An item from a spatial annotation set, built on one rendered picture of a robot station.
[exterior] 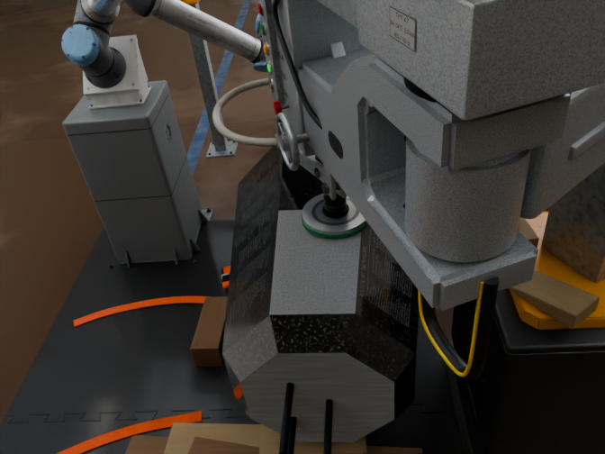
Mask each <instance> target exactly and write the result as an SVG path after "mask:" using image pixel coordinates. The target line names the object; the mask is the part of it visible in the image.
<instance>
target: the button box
mask: <svg viewBox="0 0 605 454"><path fill-rule="evenodd" d="M259 1H260V2H261V3H262V5H263V9H264V16H261V14H260V15H259V18H260V24H261V23H264V24H265V26H266V37H265V36H264V35H263V34H262V37H263V42H264V44H265V42H266V43H267V45H268V48H269V56H267V55H266V54H265V55H266V66H267V62H268V61H269V62H270V64H271V68H272V75H270V74H269V71H267V73H268V79H269V85H270V79H272V80H273V83H274V86H275V92H274V93H273V92H272V89H271V88H270V91H271V95H272V96H273V97H274V99H275V100H276V101H277V100H278V101H279V103H280V104H284V91H283V84H282V77H281V69H280V63H279V56H278V49H277V42H276V36H275V25H274V21H273V15H272V2H271V0H257V4H258V2H259Z"/></svg>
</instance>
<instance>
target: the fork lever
mask: <svg viewBox="0 0 605 454"><path fill-rule="evenodd" d="M299 154H300V165H301V166H302V167H304V168H305V169H307V170H308V171H309V172H310V173H312V174H313V175H314V176H316V178H318V179H319V180H320V181H321V182H323V184H322V185H321V186H322V191H323V193H324V195H328V194H329V193H330V189H329V186H328V185H327V184H326V183H325V178H324V168H323V165H322V164H321V163H320V162H319V161H318V160H316V159H315V155H312V156H309V157H305V156H304V155H303V154H302V152H301V151H300V149H299ZM335 181H336V180H335ZM336 193H337V194H338V195H340V196H341V197H342V198H345V197H347V195H346V193H345V192H344V191H343V189H342V188H341V187H340V185H339V184H338V182H337V181H336Z"/></svg>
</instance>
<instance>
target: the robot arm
mask: <svg viewBox="0 0 605 454"><path fill-rule="evenodd" d="M121 1H122V0H77V9H76V13H75V18H74V22H73V26H72V27H69V28H68V29H67V30H66V31H65V32H64V34H63V36H62V42H61V46H62V49H63V51H64V53H65V54H66V56H67V57H68V58H69V60H70V61H72V62H73V63H74V64H76V65H77V66H78V67H79V68H81V69H82V70H83V71H84V73H85V76H86V78H87V80H88V81H89V82H90V83H91V84H93V85H94V86H97V87H99V88H110V87H113V86H116V85H118V84H119V83H120V82H121V81H122V79H123V78H124V76H125V73H126V68H127V67H126V61H125V58H124V56H123V55H122V54H121V53H120V52H119V51H118V50H117V49H115V48H113V47H109V41H110V37H111V31H112V27H113V21H114V19H115V18H116V17H117V15H118V13H119V11H120V3H121ZM123 1H124V2H125V3H126V5H128V6H129V7H130V9H131V10H132V11H133V12H135V13H136V14H139V15H140V16H143V17H145V18H147V17H149V16H151V15H152V16H154V17H156V18H158V19H159V20H162V21H164V22H166V23H169V24H171V25H174V26H175V27H177V28H179V29H181V30H184V31H186V32H189V33H191V34H193V35H195V36H197V37H199V38H201V39H203V40H205V41H208V42H210V43H212V44H214V45H216V46H219V47H221V48H223V49H225V50H227V51H230V52H232V53H234V54H236V55H238V56H240V57H242V58H244V59H247V60H248V61H250V62H252V63H254V64H253V68H254V69H255V70H257V71H261V72H267V66H266V55H265V52H264V48H263V46H264V42H263V37H262V32H261V30H260V25H261V24H260V18H259V14H258V16H257V19H256V32H257V34H258V38H257V39H256V38H254V37H252V36H250V35H248V34H246V33H245V32H242V31H240V30H238V29H236V28H234V27H232V26H230V25H228V24H227V23H224V22H222V21H220V20H218V19H216V18H214V17H212V16H210V15H209V14H206V13H204V12H202V11H200V10H198V9H196V8H193V7H192V6H190V5H187V4H185V3H183V2H181V1H179V0H123Z"/></svg>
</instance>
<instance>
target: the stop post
mask: <svg viewBox="0 0 605 454"><path fill-rule="evenodd" d="M179 1H181V2H183V3H185V4H187V5H190V6H192V7H193V8H196V9H198V10H200V8H199V4H198V2H199V1H200V0H179ZM189 37H190V42H191V45H192V49H193V54H194V61H195V65H196V68H197V73H198V77H199V80H200V85H201V89H202V92H203V100H204V103H205V108H206V112H207V116H208V120H209V124H210V128H211V132H212V139H213V142H211V143H210V146H209V149H208V151H207V154H206V158H217V157H229V156H235V152H236V148H237V145H238V143H237V142H236V141H228V140H227V138H226V137H225V136H223V135H222V134H221V133H219V132H218V130H217V129H216V128H215V126H214V124H213V121H212V111H213V108H214V106H215V105H216V104H217V102H218V101H219V97H218V93H217V88H216V85H215V80H214V75H213V72H212V63H211V59H210V55H209V51H208V46H207V41H205V40H203V39H201V38H199V37H197V36H195V35H193V34H191V33H189Z"/></svg>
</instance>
